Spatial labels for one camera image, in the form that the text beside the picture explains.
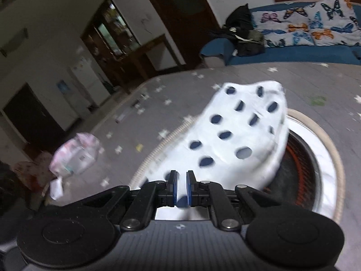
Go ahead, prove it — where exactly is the butterfly print pillow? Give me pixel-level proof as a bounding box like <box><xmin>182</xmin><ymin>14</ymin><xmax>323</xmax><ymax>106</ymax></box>
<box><xmin>250</xmin><ymin>2</ymin><xmax>316</xmax><ymax>48</ymax></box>
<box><xmin>306</xmin><ymin>0</ymin><xmax>361</xmax><ymax>47</ymax></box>

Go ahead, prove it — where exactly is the pink patterned cloth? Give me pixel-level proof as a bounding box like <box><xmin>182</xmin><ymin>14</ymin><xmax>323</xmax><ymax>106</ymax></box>
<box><xmin>11</xmin><ymin>151</ymin><xmax>54</xmax><ymax>204</ymax></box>

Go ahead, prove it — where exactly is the black clothes pile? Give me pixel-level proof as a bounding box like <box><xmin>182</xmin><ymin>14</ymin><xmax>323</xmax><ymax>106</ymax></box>
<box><xmin>210</xmin><ymin>3</ymin><xmax>266</xmax><ymax>57</ymax></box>

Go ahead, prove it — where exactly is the dark wooden door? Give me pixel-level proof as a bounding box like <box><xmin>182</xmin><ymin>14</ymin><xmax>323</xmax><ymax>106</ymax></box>
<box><xmin>135</xmin><ymin>0</ymin><xmax>223</xmax><ymax>71</ymax></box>

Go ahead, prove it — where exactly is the blue corner sofa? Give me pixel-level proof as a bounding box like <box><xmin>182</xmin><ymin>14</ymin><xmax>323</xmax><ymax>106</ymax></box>
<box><xmin>200</xmin><ymin>1</ymin><xmax>361</xmax><ymax>67</ymax></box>

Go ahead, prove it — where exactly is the white navy polka dot garment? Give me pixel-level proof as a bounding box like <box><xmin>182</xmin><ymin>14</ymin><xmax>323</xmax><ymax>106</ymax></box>
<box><xmin>130</xmin><ymin>80</ymin><xmax>289</xmax><ymax>221</ymax></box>

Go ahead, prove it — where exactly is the wooden display cabinet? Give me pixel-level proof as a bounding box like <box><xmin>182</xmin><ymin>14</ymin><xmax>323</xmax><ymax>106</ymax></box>
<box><xmin>81</xmin><ymin>0</ymin><xmax>141</xmax><ymax>63</ymax></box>

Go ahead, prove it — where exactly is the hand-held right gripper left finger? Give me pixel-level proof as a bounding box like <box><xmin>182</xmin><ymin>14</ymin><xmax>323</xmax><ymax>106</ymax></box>
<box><xmin>82</xmin><ymin>170</ymin><xmax>179</xmax><ymax>231</ymax></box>

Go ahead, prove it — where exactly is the clear plastic bag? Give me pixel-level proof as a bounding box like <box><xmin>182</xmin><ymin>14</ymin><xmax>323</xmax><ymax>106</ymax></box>
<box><xmin>49</xmin><ymin>132</ymin><xmax>100</xmax><ymax>180</ymax></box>

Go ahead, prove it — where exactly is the round table heater well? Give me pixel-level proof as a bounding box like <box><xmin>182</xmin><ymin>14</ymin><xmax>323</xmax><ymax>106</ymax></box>
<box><xmin>130</xmin><ymin>109</ymin><xmax>346</xmax><ymax>223</ymax></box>

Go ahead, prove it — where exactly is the white refrigerator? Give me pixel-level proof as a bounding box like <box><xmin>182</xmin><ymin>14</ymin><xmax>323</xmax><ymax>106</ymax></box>
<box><xmin>70</xmin><ymin>56</ymin><xmax>110</xmax><ymax>110</ymax></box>

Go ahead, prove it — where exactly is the dark wooden side desk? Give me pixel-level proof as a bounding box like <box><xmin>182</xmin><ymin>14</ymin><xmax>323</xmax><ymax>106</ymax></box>
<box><xmin>124</xmin><ymin>34</ymin><xmax>184</xmax><ymax>91</ymax></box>

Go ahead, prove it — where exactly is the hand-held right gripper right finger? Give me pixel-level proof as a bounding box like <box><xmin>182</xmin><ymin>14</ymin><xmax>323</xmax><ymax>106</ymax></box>
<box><xmin>186</xmin><ymin>170</ymin><xmax>282</xmax><ymax>231</ymax></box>

